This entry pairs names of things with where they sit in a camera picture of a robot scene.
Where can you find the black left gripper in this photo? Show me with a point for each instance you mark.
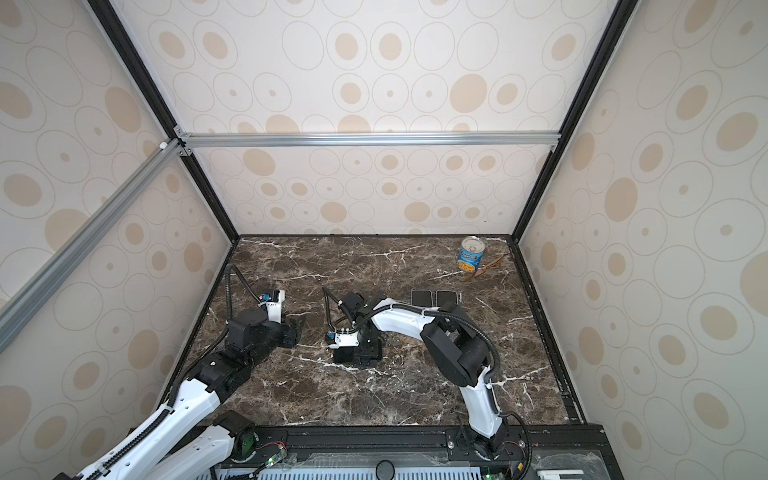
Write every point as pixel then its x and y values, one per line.
pixel 292 334

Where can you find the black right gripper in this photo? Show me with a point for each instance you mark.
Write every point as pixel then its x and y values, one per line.
pixel 368 353

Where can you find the light blue phone case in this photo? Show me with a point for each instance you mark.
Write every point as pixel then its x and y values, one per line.
pixel 421 298

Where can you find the light blue cased phone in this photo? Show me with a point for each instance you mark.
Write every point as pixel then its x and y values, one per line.
pixel 445 297

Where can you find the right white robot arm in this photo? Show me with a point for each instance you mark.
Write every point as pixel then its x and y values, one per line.
pixel 462 352

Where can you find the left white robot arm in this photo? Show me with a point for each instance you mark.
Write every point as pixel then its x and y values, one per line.
pixel 153 451

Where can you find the open tin can blue label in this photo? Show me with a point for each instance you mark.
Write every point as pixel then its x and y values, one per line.
pixel 471 251

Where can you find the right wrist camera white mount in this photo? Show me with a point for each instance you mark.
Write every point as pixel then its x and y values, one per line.
pixel 342 339

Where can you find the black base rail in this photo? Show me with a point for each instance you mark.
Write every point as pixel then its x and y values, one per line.
pixel 423 452

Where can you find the silver aluminium rail left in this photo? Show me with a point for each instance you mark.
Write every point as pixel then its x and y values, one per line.
pixel 38 290

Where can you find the silver aluminium rail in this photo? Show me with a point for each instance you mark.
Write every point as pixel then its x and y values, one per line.
pixel 38 290
pixel 385 139

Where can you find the silver aluminium rail back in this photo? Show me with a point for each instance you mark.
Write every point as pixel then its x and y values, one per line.
pixel 385 139

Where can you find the black vertical frame post left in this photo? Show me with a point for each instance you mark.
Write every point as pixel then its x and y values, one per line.
pixel 107 17

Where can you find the black vertical frame post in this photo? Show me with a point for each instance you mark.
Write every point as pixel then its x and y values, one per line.
pixel 618 21
pixel 107 17

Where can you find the black vertical frame post right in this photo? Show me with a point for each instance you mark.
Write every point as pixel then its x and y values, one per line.
pixel 618 21

